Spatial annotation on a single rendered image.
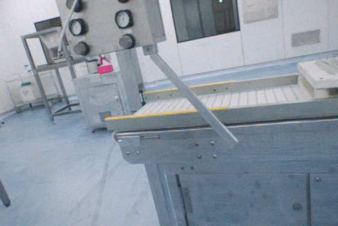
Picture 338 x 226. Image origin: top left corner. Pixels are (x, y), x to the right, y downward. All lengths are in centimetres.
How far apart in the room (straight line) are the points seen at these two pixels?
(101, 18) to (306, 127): 52
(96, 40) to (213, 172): 46
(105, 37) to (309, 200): 66
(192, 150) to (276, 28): 530
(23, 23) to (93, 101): 428
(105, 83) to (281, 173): 272
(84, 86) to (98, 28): 273
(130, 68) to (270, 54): 506
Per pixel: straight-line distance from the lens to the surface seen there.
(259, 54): 580
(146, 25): 56
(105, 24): 61
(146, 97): 93
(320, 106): 60
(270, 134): 61
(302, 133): 62
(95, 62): 348
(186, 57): 574
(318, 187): 76
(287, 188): 75
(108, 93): 321
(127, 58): 95
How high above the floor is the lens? 104
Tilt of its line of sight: 17 degrees down
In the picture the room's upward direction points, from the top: 12 degrees counter-clockwise
